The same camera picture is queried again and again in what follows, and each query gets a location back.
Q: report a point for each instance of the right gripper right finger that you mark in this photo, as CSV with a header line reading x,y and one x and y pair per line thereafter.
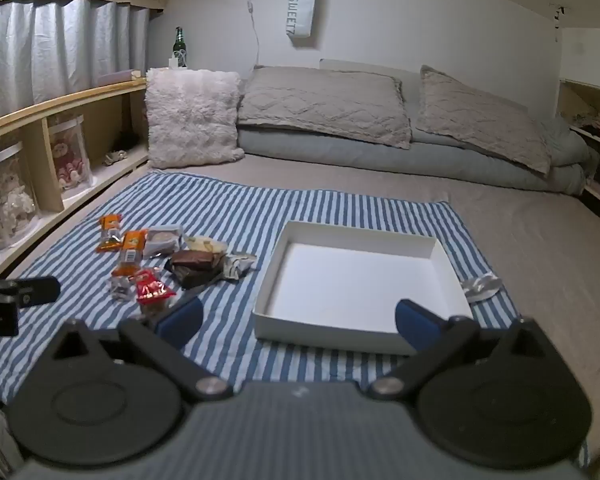
x,y
437,343

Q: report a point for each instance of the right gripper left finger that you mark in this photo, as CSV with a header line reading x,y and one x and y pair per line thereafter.
x,y
157,342

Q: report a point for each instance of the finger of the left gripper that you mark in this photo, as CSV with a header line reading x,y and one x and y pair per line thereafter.
x,y
29,292

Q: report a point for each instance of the red rice cracker packet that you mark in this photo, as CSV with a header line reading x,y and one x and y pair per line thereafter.
x,y
150,290

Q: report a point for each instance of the brown cake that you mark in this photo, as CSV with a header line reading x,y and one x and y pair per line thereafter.
x,y
195,268

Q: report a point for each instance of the orange snack packet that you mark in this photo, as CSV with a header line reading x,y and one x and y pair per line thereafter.
x,y
110,239
131,254

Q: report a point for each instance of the clear round pastry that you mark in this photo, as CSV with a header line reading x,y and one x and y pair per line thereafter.
x,y
162,241

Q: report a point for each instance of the yellow patterned white packet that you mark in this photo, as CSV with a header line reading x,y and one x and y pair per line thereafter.
x,y
201,243

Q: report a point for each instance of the green white snack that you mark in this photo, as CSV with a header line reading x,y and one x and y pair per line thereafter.
x,y
236,266

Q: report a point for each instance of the clear jar white plush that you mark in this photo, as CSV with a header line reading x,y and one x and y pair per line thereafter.
x,y
18,207

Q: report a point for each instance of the silver ribbon piece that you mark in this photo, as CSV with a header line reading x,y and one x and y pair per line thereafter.
x,y
482,288

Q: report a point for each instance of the small silver snack packet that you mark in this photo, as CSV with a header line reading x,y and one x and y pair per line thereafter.
x,y
121,288

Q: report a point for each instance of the blue white striped cloth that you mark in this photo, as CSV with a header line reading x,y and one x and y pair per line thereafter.
x,y
78,407

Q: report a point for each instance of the white cardboard box tray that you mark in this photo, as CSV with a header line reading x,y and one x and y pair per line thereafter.
x,y
336,287

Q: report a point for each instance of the wooden bedside shelf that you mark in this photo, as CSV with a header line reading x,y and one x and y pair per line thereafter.
x,y
113,121

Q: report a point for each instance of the grey window curtain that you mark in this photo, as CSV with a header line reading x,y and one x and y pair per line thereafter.
x,y
50,48

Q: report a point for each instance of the right beige quilted pillow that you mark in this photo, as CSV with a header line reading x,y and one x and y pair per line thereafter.
x,y
480,119

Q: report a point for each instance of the beige quilted pillow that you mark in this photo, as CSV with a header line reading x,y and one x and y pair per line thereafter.
x,y
358,106
480,119

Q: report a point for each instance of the grey folded duvet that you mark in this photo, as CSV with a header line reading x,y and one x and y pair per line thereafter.
x,y
572,161

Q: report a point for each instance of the fluffy white cushion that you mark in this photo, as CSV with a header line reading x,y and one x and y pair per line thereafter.
x,y
192,117

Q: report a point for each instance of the left beige quilted pillow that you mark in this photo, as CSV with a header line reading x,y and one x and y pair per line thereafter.
x,y
358,106

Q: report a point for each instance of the green glass bottle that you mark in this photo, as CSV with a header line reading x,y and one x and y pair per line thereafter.
x,y
179,48

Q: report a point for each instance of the right wooden shelf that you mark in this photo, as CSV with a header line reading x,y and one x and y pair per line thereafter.
x,y
578,99

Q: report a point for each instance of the white hanging tote bag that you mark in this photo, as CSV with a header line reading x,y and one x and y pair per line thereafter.
x,y
299,18

